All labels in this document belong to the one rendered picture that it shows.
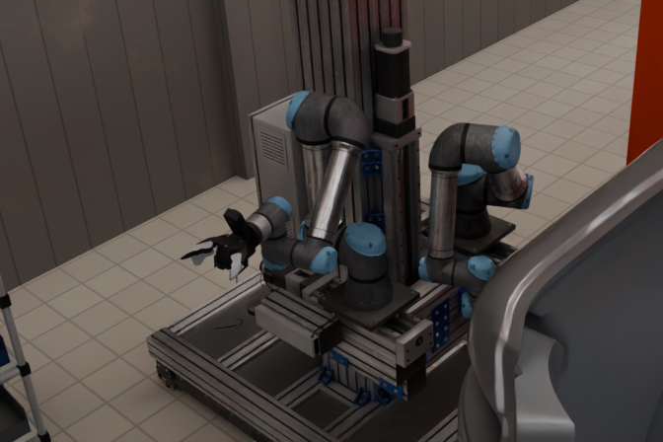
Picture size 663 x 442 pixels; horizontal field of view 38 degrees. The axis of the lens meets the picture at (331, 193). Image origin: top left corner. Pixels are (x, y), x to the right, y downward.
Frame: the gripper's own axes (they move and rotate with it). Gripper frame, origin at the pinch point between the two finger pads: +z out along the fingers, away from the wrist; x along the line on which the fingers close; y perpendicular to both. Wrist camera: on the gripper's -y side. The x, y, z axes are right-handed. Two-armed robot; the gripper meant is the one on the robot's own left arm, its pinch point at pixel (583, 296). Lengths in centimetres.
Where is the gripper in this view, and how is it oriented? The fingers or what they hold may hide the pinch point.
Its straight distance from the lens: 293.7
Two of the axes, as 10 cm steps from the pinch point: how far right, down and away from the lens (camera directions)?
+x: -0.6, 5.0, -8.6
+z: 10.0, -0.3, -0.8
